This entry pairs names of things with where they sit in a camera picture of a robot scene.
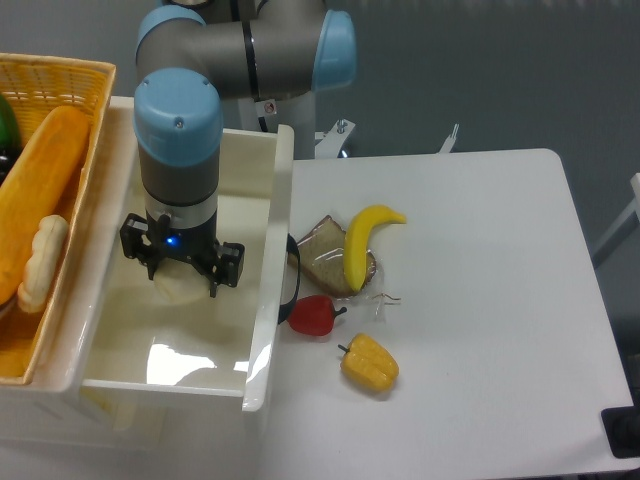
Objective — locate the red bell pepper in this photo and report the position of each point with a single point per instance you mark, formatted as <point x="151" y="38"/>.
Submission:
<point x="315" y="315"/>

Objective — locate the white drawer cabinet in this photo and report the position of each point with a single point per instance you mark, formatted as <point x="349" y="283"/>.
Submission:
<point x="54" y="407"/>

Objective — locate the open white upper drawer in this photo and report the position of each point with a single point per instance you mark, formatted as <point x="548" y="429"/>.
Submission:
<point x="202" y="350"/>

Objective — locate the yellow bell pepper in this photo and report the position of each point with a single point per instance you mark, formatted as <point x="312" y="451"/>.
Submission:
<point x="368" y="364"/>

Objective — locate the green pepper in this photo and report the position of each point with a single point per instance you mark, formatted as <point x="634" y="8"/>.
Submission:
<point x="10" y="133"/>

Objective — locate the bread slice in plastic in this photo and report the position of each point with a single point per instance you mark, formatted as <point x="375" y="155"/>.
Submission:
<point x="321" y="252"/>

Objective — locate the dark eggplant in basket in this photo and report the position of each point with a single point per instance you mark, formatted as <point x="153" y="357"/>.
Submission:
<point x="8" y="158"/>

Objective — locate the small white bread roll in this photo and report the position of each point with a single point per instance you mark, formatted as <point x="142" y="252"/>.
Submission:
<point x="41" y="267"/>

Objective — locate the black object at edge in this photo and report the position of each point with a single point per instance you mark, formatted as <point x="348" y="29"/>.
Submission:
<point x="622" y="430"/>

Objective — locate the yellow wicker basket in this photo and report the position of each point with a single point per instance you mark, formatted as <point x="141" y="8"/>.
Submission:
<point x="34" y="86"/>

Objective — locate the black drawer handle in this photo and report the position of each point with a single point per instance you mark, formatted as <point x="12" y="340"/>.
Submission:
<point x="286" y="309"/>

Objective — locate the yellow banana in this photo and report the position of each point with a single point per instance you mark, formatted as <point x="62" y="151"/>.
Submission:
<point x="355" y="263"/>

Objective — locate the orange baguette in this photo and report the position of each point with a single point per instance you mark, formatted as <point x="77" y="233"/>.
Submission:
<point x="34" y="186"/>

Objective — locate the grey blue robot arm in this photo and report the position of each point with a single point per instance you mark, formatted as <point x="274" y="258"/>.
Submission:
<point x="191" y="56"/>

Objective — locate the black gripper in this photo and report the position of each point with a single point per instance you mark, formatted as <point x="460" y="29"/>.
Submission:
<point x="151" y="241"/>

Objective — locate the pale white pear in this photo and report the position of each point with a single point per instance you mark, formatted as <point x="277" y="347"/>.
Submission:
<point x="179" y="282"/>

